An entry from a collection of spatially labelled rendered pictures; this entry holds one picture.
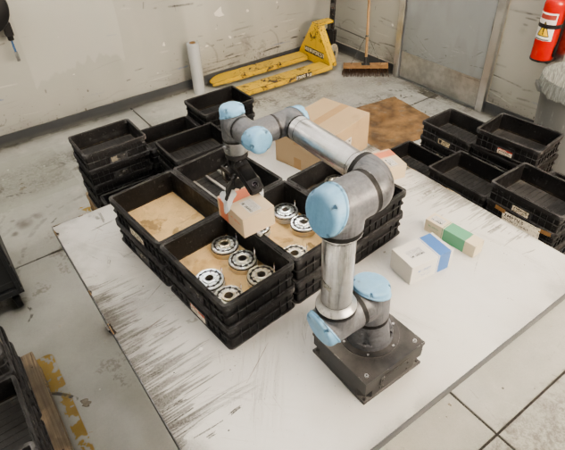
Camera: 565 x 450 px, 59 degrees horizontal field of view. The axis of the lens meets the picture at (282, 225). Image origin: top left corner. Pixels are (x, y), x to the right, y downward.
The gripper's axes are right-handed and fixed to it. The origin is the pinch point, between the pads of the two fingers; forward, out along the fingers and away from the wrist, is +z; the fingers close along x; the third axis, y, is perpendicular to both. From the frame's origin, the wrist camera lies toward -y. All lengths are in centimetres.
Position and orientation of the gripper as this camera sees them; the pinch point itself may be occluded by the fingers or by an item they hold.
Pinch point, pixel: (245, 206)
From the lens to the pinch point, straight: 165.2
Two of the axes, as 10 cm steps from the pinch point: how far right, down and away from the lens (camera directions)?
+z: 0.4, 7.8, 6.3
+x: -8.1, 4.0, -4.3
